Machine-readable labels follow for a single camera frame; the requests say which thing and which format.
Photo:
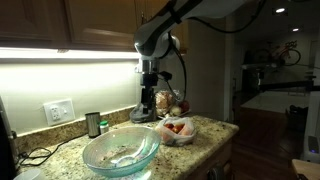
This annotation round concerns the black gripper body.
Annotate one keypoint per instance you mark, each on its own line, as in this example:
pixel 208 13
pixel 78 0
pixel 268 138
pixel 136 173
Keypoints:
pixel 148 90

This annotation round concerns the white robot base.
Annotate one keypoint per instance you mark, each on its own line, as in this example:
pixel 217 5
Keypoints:
pixel 315 116

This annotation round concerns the clear plastic produce bag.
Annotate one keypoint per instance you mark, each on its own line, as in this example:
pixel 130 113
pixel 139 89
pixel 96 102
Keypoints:
pixel 163 101

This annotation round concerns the white mesh carrier bag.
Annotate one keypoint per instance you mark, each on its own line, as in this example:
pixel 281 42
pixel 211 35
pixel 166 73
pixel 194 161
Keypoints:
pixel 186 138

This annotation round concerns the glass bowl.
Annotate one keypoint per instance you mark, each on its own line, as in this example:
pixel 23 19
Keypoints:
pixel 100 156

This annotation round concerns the pale yellow onion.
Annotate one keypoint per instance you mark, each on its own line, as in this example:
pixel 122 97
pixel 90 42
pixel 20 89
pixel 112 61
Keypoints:
pixel 176 110

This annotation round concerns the small green-lid bottle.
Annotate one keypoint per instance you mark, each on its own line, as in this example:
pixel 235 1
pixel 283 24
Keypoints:
pixel 104 127

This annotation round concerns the stainless steel cup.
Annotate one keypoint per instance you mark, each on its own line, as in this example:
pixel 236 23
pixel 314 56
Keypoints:
pixel 92 125

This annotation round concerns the wooden base cabinet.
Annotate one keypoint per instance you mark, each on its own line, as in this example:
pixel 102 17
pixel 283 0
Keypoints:
pixel 220 153

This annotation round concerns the wooden upper cabinet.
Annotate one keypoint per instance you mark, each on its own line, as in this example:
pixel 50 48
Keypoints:
pixel 100 20

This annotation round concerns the under-cabinet light strip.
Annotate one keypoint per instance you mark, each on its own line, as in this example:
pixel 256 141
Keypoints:
pixel 66 54

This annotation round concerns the white background table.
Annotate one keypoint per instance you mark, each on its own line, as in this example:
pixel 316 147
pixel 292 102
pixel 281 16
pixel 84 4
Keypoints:
pixel 273 101

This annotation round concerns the white round container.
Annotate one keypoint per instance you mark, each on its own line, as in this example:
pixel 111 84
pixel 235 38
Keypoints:
pixel 30 175

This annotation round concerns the black kitchen appliance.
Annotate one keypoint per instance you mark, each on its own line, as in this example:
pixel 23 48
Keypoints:
pixel 5 150

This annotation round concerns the red bicycle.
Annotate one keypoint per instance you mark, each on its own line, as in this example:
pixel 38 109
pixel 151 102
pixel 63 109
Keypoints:
pixel 290 43

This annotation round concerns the recessed ceiling light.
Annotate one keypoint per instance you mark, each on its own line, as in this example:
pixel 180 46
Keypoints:
pixel 280 10
pixel 295 30

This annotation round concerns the white wall outlet plate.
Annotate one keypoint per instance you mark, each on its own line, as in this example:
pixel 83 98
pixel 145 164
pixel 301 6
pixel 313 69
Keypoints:
pixel 59 112

